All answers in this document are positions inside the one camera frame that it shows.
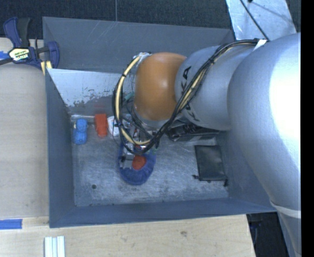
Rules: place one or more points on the blue fuzzy cloth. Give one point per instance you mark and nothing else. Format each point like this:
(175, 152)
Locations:
(135, 177)

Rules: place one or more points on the pale wood board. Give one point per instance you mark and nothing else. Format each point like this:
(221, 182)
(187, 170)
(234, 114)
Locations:
(20, 143)

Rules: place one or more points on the small white object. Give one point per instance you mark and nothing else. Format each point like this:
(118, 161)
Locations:
(113, 124)

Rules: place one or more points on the red-orange toy block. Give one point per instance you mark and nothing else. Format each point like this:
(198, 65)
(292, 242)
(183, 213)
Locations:
(101, 123)

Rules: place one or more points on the red-orange ball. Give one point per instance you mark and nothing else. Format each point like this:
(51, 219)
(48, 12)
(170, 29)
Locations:
(139, 162)

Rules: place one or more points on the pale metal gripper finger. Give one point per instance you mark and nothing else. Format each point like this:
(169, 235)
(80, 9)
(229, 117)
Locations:
(127, 160)

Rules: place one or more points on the blue toy figure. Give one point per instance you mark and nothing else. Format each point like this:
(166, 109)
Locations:
(80, 132)

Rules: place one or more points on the black flat pouch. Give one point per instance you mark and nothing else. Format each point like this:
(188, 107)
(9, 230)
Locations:
(210, 166)

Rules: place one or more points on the grey metal bin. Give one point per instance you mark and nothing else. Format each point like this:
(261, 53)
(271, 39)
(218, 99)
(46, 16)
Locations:
(98, 170)

